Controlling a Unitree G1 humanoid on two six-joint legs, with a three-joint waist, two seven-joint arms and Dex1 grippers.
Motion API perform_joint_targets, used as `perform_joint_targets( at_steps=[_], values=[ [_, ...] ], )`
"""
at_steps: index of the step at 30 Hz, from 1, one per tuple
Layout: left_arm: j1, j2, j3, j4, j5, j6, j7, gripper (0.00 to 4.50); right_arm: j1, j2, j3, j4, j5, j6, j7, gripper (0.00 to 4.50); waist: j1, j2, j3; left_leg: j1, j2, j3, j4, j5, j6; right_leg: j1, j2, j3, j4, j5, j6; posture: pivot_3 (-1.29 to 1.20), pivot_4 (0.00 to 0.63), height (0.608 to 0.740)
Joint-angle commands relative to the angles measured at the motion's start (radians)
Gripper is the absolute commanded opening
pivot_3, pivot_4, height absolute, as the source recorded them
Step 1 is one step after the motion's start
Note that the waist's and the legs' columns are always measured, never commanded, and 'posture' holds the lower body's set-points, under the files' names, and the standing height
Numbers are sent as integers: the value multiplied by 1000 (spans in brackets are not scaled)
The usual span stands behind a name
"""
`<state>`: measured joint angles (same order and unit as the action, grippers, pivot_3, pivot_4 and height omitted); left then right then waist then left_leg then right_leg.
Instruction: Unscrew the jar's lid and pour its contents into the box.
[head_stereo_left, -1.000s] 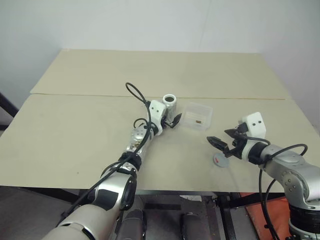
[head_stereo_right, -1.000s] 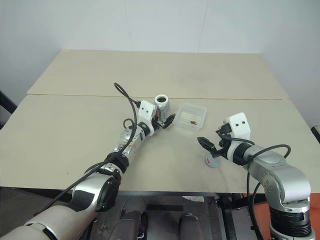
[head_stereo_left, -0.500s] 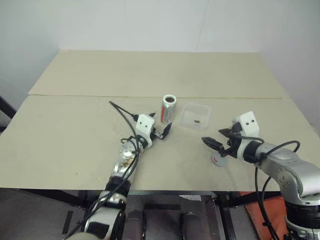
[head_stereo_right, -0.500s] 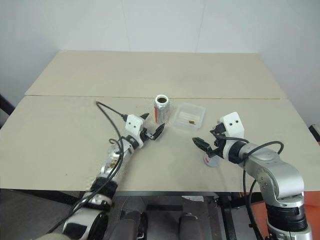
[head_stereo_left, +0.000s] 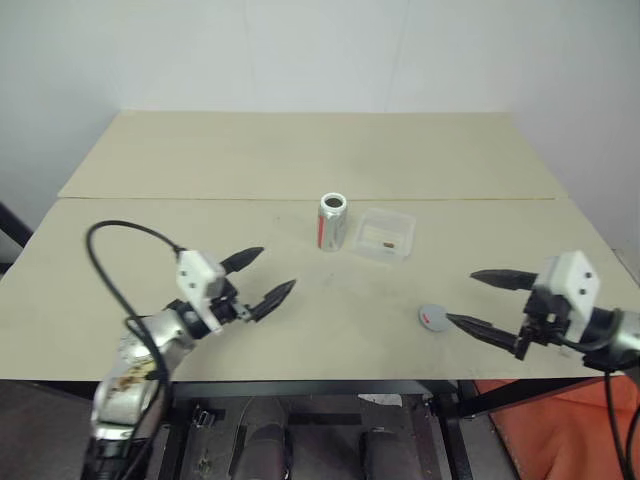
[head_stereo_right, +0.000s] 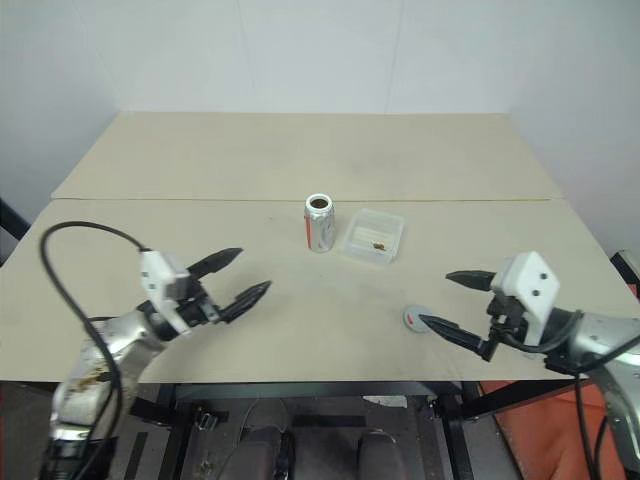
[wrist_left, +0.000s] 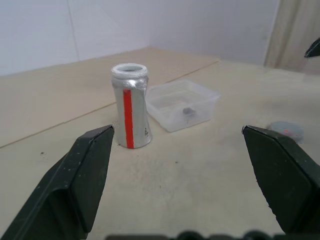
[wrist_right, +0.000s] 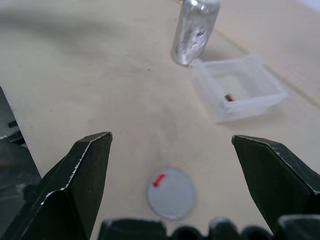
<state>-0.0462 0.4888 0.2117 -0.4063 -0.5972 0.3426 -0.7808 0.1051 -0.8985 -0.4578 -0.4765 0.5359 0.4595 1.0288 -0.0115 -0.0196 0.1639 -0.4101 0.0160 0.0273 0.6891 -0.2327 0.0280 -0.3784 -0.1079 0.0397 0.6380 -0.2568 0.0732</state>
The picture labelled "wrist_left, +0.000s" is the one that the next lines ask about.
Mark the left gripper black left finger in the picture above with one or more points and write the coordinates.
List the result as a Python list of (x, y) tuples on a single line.
[(62, 195)]

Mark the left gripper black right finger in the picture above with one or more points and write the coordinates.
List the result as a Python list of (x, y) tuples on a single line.
[(287, 187)]

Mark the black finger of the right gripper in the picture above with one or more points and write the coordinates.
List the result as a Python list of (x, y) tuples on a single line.
[(314, 50)]

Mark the grey round lid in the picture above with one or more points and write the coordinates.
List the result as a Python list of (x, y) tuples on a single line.
[(287, 131)]

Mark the silver bottle with red stripe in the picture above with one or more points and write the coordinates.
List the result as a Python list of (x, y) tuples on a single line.
[(137, 112)]

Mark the clear plastic container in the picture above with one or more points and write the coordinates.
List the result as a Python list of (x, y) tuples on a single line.
[(200, 100)]

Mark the small dark object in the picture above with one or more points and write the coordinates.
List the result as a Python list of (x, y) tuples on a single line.
[(188, 111)]

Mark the beige curtain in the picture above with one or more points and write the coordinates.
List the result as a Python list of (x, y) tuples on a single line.
[(287, 32)]

